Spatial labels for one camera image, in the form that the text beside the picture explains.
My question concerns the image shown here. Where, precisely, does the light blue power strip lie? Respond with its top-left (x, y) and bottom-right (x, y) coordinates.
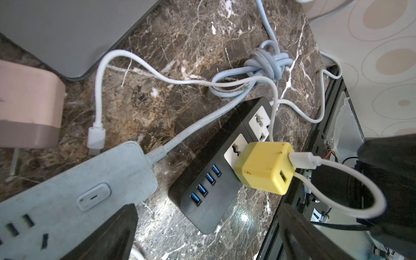
top-left (1, 141), bottom-right (158, 260)

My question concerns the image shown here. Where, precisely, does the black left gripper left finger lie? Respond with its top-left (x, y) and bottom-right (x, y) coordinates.
top-left (62, 204), bottom-right (138, 260)

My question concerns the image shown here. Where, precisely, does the dark grey laptop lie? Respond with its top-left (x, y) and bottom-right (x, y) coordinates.
top-left (1, 1), bottom-right (159, 81)

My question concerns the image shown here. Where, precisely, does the white cable bundle right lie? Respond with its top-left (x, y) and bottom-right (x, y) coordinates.
top-left (86, 48), bottom-right (387, 219)

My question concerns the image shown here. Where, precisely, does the yellow charger adapter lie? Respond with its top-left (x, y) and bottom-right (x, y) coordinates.
top-left (234, 141), bottom-right (296, 195)

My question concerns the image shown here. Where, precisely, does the black power strip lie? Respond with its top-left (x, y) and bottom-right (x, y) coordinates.
top-left (168, 97), bottom-right (272, 235)

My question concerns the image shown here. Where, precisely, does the pink charger adapter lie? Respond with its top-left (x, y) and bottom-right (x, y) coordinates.
top-left (1, 60), bottom-right (66, 149)

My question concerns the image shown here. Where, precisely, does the light blue power strip cord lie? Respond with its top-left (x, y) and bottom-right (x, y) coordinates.
top-left (144, 0), bottom-right (295, 166)

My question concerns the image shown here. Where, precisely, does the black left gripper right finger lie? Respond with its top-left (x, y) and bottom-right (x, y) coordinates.
top-left (278, 204), bottom-right (352, 260)

